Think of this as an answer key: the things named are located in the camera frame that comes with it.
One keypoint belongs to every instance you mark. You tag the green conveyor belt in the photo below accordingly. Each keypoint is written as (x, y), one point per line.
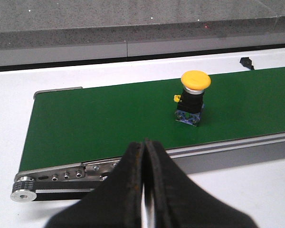
(89, 124)

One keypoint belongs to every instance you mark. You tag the black connector with cable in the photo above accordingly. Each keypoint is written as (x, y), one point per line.
(246, 62)

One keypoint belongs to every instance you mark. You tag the yellow mushroom push button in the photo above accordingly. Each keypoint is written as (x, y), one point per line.
(190, 103)

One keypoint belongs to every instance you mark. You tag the aluminium conveyor frame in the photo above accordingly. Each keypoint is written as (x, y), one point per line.
(71, 181)

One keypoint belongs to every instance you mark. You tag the grey stone counter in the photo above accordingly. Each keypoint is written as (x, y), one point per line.
(44, 31)

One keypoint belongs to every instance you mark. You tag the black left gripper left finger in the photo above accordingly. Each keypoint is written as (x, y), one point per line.
(116, 203)

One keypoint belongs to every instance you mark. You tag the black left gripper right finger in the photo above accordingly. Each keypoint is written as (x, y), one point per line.
(178, 202)

